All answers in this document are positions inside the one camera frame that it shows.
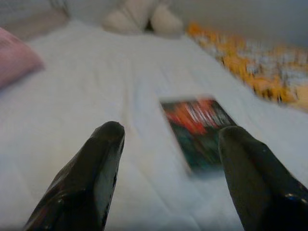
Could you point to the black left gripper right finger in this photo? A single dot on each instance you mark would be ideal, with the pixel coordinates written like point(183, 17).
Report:
point(260, 183)

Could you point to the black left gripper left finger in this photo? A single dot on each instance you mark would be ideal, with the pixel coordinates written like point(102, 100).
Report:
point(84, 173)

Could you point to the dark red cover book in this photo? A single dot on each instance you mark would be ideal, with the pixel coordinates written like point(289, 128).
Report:
point(192, 125)

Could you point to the yellow cartoon print blanket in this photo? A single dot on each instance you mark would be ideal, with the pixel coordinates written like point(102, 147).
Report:
point(240, 55)

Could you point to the white quilted mattress pad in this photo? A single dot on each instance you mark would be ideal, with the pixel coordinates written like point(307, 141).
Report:
point(96, 84)

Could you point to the pink embroidered pillow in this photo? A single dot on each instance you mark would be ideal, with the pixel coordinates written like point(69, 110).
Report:
point(14, 57)

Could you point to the beige plush toy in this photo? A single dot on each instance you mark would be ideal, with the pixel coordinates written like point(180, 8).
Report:
point(125, 19)

